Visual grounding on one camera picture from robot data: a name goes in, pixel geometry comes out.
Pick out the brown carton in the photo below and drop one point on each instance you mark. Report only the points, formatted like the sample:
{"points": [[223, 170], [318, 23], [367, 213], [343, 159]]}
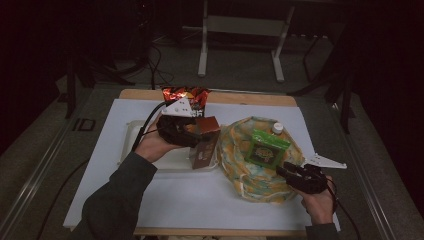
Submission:
{"points": [[206, 150]]}

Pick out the white metal stand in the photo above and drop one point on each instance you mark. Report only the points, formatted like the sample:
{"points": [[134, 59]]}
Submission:
{"points": [[245, 25]]}

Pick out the green drink carton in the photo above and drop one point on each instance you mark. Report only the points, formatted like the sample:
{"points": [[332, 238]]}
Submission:
{"points": [[266, 150]]}

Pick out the person's right hand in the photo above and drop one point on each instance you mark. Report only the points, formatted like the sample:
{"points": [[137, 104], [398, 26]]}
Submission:
{"points": [[318, 206]]}

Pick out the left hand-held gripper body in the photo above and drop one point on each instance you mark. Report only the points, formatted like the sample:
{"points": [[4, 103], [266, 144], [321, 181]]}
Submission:
{"points": [[171, 130]]}

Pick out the metal floor rail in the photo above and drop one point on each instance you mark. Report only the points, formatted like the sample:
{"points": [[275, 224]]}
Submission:
{"points": [[370, 186], [33, 180]]}

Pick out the white-capped bottle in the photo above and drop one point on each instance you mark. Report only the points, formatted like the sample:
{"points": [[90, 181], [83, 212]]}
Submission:
{"points": [[277, 127]]}

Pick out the floral fabric bag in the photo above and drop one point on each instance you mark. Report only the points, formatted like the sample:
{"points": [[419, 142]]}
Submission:
{"points": [[260, 186]]}

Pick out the person's left hand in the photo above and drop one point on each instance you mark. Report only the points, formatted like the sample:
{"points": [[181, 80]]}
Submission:
{"points": [[150, 145]]}

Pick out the red chips bag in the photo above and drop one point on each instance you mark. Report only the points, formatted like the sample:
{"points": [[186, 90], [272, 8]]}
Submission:
{"points": [[195, 96]]}

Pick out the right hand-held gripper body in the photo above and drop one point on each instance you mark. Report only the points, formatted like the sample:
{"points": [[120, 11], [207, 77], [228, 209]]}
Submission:
{"points": [[310, 181]]}

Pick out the white plastic tray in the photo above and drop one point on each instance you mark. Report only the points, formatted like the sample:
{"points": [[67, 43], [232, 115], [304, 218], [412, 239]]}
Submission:
{"points": [[175, 160]]}

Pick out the black tripod stand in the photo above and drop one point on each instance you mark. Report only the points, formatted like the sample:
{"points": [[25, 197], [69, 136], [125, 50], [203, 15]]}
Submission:
{"points": [[343, 93], [86, 73]]}

